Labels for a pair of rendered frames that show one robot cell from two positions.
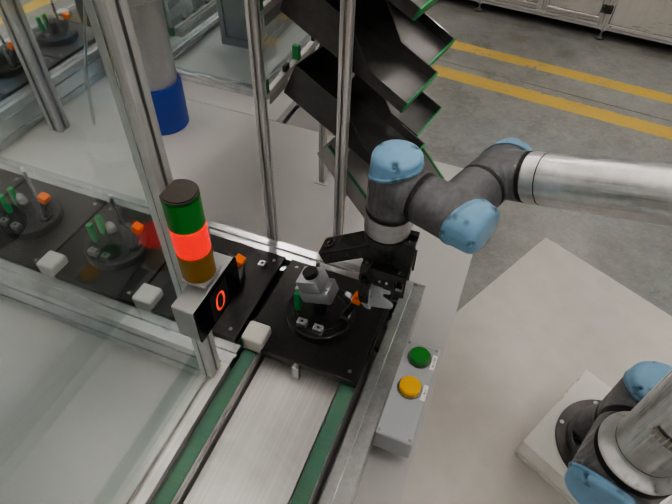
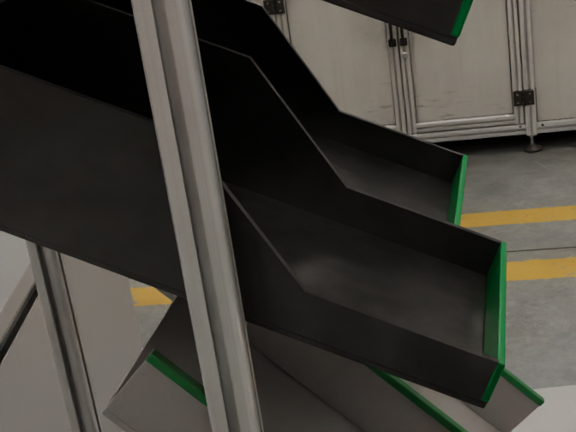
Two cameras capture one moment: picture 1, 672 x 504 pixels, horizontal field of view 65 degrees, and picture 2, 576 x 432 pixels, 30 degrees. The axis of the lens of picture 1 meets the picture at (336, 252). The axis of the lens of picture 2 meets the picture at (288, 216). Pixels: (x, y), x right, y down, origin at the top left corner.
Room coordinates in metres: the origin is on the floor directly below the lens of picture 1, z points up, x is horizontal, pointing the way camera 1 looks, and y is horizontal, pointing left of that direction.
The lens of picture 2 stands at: (0.44, 0.07, 1.44)
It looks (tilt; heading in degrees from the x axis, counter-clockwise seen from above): 21 degrees down; 344
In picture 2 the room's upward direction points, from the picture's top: 8 degrees counter-clockwise
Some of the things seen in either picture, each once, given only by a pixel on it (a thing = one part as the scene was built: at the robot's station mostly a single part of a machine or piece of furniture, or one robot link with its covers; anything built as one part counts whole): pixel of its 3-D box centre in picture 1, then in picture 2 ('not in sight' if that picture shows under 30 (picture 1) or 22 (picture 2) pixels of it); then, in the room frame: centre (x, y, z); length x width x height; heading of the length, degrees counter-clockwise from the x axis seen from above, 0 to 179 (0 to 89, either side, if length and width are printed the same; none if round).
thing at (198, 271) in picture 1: (196, 260); not in sight; (0.50, 0.20, 1.28); 0.05 x 0.05 x 0.05
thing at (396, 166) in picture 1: (395, 182); not in sight; (0.60, -0.08, 1.36); 0.09 x 0.08 x 0.11; 50
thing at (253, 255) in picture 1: (209, 265); not in sight; (0.73, 0.27, 1.01); 0.24 x 0.24 x 0.13; 70
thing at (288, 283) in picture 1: (321, 317); not in sight; (0.64, 0.03, 0.96); 0.24 x 0.24 x 0.02; 70
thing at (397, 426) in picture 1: (407, 395); not in sight; (0.49, -0.15, 0.93); 0.21 x 0.07 x 0.06; 160
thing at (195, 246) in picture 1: (190, 235); not in sight; (0.50, 0.20, 1.33); 0.05 x 0.05 x 0.05
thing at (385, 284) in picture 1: (387, 256); not in sight; (0.60, -0.09, 1.20); 0.09 x 0.08 x 0.12; 70
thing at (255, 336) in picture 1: (256, 337); not in sight; (0.58, 0.15, 0.97); 0.05 x 0.05 x 0.04; 70
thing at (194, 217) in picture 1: (183, 208); not in sight; (0.50, 0.20, 1.38); 0.05 x 0.05 x 0.05
